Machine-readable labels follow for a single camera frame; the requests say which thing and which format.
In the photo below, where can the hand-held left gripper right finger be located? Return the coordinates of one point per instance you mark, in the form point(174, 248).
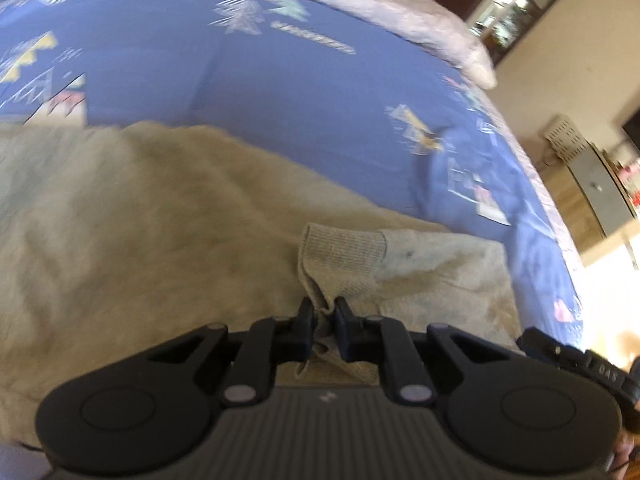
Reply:
point(345, 327)

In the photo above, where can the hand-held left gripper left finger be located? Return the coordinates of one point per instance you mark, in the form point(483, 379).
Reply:
point(304, 327)

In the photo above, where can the grey sweatshirt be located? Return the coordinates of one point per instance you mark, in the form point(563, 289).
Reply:
point(165, 240)

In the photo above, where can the grey cabinet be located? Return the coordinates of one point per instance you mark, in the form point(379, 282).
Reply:
point(600, 192)

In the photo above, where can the white slatted basket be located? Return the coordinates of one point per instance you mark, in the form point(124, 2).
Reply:
point(567, 137)

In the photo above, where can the blue printed bedsheet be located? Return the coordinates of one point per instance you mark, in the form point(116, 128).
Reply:
point(280, 75)

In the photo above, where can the white quilt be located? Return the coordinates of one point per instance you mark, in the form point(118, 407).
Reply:
point(410, 7)

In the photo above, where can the glass display cabinet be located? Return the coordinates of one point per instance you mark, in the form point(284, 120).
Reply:
point(507, 15)

